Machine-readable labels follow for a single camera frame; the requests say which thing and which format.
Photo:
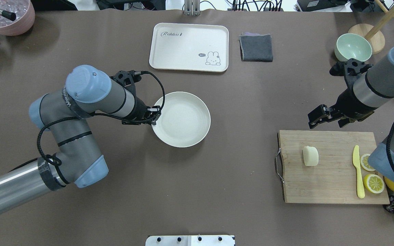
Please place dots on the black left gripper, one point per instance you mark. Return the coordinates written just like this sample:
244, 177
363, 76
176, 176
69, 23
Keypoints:
141, 110

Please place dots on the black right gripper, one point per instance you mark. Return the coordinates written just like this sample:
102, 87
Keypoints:
349, 103

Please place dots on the beige round plate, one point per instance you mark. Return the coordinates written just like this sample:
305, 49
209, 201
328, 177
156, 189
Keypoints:
185, 120

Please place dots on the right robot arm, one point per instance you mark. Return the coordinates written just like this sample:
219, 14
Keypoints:
368, 88

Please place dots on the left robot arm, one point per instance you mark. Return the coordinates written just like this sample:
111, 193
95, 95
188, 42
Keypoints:
68, 151

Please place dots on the white rabbit tray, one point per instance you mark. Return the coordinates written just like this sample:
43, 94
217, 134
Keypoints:
190, 47

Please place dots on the wooden cutting board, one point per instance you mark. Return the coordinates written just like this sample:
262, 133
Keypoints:
333, 180

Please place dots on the upper lemon half slice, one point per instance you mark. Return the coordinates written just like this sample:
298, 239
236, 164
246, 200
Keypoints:
364, 162

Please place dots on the lemon half slice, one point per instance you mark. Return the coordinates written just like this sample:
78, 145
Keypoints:
364, 162
373, 183

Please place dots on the mint green bowl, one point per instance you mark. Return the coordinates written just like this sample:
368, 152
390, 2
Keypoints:
354, 46

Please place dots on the yellow plastic knife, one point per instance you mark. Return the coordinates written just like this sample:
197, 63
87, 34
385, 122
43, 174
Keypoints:
359, 180

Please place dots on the lower lemon half slice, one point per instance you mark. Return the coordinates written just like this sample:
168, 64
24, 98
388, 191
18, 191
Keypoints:
373, 183

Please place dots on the wooden cup rack stand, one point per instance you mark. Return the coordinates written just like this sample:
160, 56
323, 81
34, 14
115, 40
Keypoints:
373, 34

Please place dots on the grey folded cloth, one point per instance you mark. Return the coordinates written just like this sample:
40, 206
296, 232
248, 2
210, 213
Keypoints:
256, 47

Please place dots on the dark grapes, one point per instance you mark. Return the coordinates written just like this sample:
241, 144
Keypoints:
390, 207

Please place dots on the pink bowl with ice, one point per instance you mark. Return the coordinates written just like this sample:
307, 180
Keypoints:
25, 17

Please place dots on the aluminium frame post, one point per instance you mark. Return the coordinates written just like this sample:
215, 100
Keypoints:
191, 8

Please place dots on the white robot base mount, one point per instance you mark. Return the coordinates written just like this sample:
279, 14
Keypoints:
191, 240

